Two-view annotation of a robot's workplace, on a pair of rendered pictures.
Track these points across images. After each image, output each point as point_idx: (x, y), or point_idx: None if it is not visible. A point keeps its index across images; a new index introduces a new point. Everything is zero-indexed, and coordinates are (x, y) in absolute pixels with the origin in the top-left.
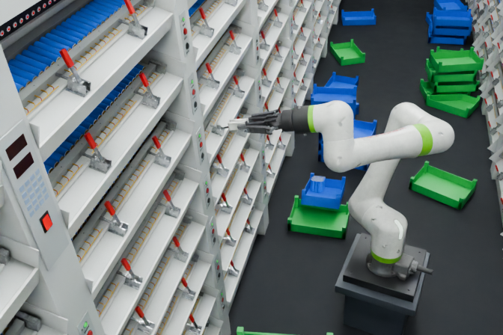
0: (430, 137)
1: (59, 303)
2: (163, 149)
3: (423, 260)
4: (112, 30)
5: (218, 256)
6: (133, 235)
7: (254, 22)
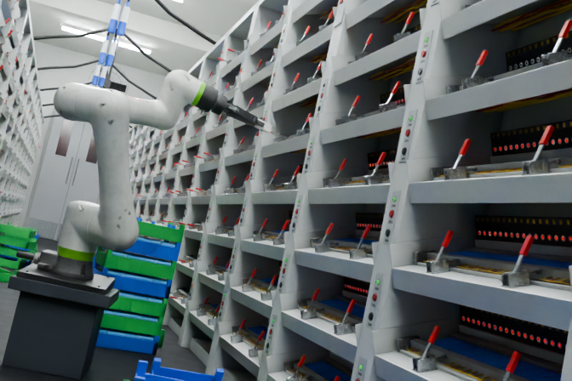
0: None
1: None
2: None
3: (23, 268)
4: None
5: (237, 247)
6: (243, 123)
7: (329, 60)
